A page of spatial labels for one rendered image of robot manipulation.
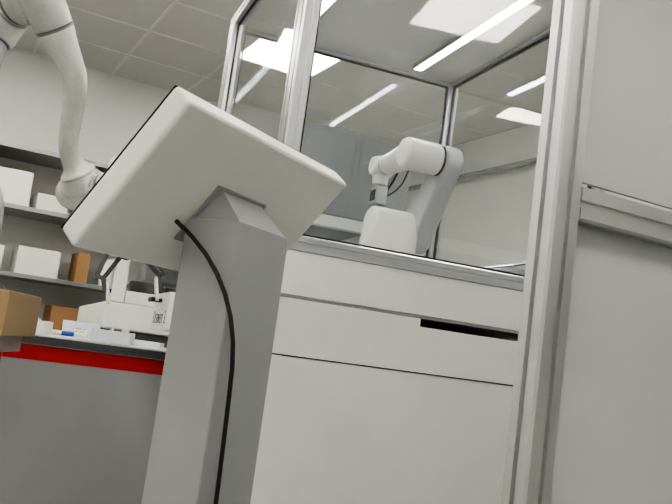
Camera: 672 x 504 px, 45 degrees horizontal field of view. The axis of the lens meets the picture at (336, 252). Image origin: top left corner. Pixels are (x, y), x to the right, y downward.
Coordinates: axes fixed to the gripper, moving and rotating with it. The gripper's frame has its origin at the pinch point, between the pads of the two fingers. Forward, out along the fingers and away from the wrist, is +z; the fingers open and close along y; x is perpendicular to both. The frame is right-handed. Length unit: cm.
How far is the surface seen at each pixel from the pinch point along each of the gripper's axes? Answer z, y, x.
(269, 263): -4, 14, -96
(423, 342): 16, 66, -52
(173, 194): -16, -4, -100
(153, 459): 29, -9, -95
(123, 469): 51, -4, 14
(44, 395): 26.4, -24.7, 14.2
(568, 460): 23, 29, -160
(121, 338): 12.0, -1.2, 25.2
